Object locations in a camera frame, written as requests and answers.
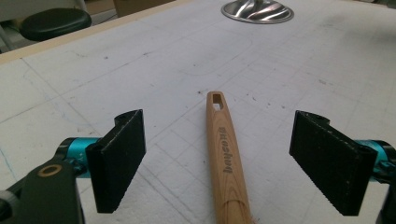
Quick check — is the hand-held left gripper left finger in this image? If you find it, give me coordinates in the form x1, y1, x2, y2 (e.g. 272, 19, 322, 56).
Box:
56, 108, 147, 214

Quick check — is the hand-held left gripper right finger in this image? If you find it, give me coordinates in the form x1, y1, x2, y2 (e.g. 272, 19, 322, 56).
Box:
289, 110, 396, 217

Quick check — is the wooden brush handle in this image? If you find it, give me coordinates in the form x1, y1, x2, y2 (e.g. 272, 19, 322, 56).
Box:
205, 91, 254, 224

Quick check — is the black round stool seat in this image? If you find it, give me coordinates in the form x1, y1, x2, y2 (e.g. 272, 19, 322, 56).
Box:
19, 7, 92, 42

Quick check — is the metal bowl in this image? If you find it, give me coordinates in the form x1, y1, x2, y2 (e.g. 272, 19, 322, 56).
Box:
220, 0, 295, 24

